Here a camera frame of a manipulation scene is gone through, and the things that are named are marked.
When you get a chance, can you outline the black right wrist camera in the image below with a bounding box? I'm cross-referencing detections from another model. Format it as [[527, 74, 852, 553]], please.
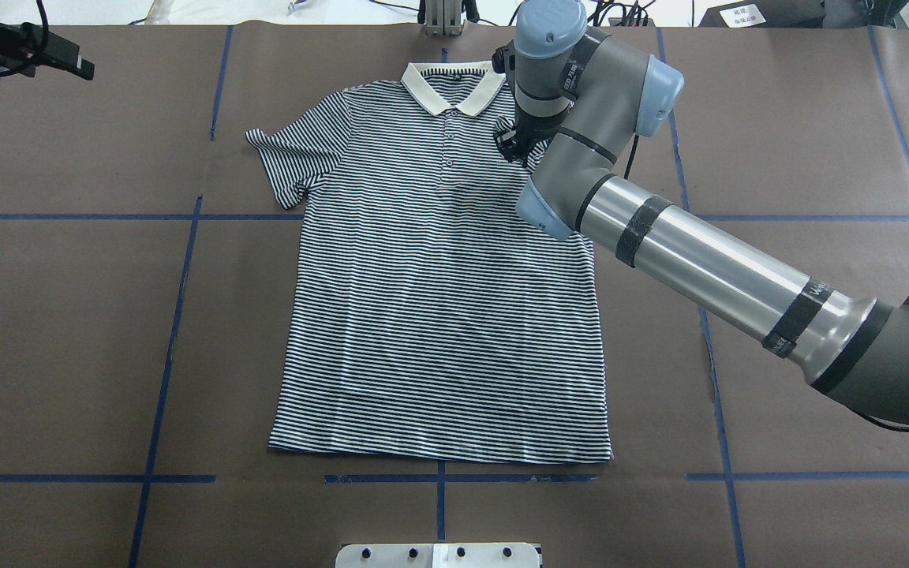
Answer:
[[491, 42, 516, 80]]

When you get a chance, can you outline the navy white striped polo shirt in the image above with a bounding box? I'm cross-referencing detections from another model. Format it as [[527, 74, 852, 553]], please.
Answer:
[[244, 62, 612, 465]]

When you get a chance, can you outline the white camera mast post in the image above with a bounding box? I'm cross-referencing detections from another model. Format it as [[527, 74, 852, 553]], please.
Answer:
[[335, 542, 544, 567]]

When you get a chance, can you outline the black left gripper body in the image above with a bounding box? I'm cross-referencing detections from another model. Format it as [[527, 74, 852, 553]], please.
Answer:
[[0, 0, 53, 78]]

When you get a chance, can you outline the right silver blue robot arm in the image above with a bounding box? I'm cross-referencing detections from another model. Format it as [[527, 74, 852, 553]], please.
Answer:
[[492, 1, 909, 432]]

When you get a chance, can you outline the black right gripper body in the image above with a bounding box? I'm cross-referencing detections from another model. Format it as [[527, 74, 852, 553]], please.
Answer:
[[496, 118, 551, 164]]

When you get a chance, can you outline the aluminium frame post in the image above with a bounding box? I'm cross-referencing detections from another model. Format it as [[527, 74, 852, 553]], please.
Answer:
[[417, 0, 464, 37]]

